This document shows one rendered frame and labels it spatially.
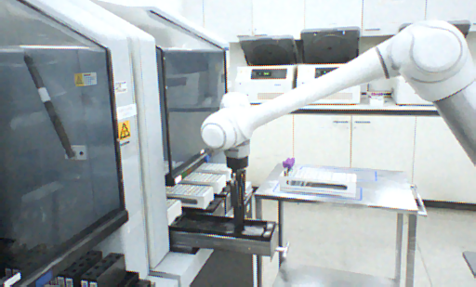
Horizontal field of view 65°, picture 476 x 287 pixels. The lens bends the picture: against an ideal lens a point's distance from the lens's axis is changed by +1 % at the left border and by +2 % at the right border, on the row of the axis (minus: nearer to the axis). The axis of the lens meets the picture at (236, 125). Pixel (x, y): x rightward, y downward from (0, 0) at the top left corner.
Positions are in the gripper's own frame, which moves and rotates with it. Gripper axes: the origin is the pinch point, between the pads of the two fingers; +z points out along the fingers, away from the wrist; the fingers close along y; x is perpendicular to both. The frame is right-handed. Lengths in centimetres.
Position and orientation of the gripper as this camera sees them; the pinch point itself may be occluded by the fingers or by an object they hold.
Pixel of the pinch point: (239, 212)
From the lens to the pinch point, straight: 131.6
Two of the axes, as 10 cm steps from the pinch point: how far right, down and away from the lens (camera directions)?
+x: 9.6, 0.2, -2.9
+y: -2.9, 1.9, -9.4
